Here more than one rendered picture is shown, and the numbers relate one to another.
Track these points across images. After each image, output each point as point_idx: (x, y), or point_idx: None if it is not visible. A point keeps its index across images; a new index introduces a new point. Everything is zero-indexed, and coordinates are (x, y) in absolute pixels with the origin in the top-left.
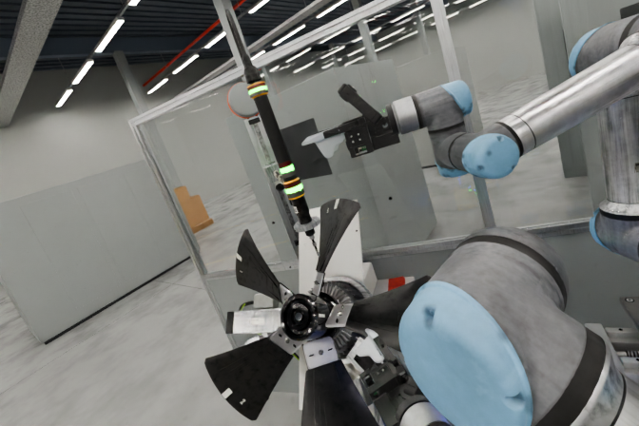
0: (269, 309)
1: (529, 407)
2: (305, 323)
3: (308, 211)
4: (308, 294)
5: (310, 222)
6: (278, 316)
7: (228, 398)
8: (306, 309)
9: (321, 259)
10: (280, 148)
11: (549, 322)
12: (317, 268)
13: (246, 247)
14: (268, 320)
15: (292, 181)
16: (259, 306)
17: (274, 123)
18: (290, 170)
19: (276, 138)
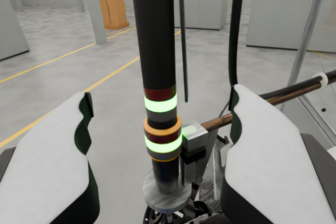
0: (213, 166)
1: None
2: (150, 221)
3: (162, 183)
4: (176, 214)
5: (155, 195)
6: (208, 177)
7: (152, 169)
8: (158, 218)
9: (218, 218)
10: (141, 54)
11: None
12: (220, 212)
13: (221, 112)
14: (205, 170)
15: (146, 126)
16: (221, 153)
17: None
18: (149, 109)
19: (136, 22)
